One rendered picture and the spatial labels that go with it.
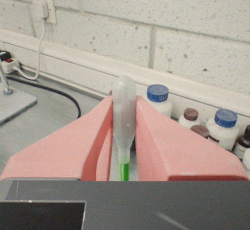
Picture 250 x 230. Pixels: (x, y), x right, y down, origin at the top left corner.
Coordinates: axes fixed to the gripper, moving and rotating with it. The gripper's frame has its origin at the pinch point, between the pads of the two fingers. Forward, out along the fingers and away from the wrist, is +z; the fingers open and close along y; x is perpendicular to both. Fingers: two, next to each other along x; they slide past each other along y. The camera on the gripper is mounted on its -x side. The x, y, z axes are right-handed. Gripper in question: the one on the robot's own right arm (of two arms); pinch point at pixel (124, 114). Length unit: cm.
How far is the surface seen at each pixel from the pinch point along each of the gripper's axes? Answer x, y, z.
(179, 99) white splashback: 24.7, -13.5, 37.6
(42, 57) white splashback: 25, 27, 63
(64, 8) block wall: 10, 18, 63
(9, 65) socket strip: 30, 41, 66
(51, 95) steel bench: 33, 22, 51
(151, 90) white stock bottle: 19.6, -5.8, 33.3
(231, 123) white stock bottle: 21.7, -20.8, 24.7
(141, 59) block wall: 19, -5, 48
